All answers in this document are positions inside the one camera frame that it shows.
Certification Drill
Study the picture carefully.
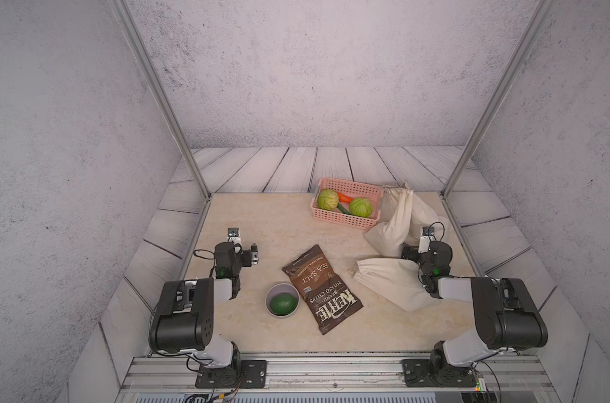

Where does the brown kettle chips bag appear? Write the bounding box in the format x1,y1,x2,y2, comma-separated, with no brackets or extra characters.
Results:
282,244,364,335

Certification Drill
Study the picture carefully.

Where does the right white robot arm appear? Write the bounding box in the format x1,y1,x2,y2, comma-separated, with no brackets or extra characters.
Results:
402,241,548,391

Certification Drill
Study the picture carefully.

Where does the orange carrot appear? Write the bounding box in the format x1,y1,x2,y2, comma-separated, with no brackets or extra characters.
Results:
337,192,354,204

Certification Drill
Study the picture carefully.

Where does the left aluminium frame post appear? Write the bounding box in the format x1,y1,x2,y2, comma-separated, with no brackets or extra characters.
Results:
109,0,212,201

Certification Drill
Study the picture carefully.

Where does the aluminium frame post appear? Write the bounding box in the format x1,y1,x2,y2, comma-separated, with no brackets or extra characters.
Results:
109,0,212,201
441,0,556,201

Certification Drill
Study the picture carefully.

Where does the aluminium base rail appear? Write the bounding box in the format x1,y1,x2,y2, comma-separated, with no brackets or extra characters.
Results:
117,352,559,402

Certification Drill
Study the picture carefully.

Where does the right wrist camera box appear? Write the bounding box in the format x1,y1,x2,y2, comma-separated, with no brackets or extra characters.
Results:
418,226,435,254

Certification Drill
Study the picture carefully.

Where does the beige cloth bag front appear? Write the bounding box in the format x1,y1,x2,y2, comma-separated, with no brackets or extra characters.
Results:
349,258,440,312

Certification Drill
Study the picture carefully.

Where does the right green cabbage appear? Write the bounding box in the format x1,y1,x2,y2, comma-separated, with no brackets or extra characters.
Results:
349,197,374,218

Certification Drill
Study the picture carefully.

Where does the right aluminium frame post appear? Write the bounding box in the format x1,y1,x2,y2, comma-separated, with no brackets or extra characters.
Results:
441,0,556,201

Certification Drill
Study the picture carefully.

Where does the left green cabbage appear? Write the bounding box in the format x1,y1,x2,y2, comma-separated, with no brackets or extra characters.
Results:
317,189,339,211

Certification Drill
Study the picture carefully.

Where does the green cucumber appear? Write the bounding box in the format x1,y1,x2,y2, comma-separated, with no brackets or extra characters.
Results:
337,204,351,215

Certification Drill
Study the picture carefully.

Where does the green avocado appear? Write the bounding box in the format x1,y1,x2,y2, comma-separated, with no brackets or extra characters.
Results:
269,293,299,317

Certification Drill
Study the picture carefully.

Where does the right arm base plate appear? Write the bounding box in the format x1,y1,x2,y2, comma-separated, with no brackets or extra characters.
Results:
402,359,479,389

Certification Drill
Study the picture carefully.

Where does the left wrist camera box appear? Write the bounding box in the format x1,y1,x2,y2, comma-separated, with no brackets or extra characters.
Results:
227,228,242,245

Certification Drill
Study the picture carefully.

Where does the grey bowl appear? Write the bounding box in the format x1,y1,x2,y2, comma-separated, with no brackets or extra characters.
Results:
265,283,300,318

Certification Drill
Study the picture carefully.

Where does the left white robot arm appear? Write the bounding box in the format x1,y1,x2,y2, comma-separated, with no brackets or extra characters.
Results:
149,241,259,388

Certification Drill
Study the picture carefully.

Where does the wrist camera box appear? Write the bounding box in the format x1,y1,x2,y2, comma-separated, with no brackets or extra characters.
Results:
227,228,242,245
418,226,435,254

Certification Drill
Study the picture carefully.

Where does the pink plastic basket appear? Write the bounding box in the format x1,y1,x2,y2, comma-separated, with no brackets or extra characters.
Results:
311,177,384,230

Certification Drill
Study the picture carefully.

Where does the green cabbage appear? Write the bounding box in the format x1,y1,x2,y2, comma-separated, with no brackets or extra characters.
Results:
349,197,374,218
317,189,339,211

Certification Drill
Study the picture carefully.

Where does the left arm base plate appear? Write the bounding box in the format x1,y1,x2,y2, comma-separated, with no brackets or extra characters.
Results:
195,360,267,390

